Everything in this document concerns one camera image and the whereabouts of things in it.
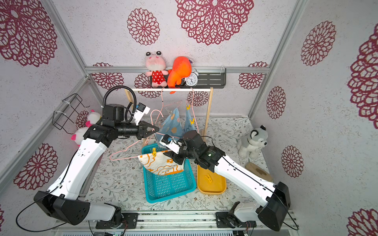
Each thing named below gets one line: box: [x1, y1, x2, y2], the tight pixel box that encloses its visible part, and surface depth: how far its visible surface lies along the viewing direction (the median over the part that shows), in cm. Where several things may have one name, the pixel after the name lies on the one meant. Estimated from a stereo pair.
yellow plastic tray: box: [196, 164, 227, 195], surface depth 87 cm
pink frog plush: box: [145, 50, 169, 89], surface depth 87 cm
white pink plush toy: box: [70, 109, 102, 147], surface depth 86 cm
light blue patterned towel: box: [155, 107, 185, 142], surface depth 98 cm
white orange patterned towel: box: [137, 149, 185, 176], surface depth 79 cm
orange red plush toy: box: [167, 56, 192, 95], surface depth 88 cm
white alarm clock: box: [184, 68, 199, 87], surface depth 92 cm
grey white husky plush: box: [237, 124, 269, 160], surface depth 88 cm
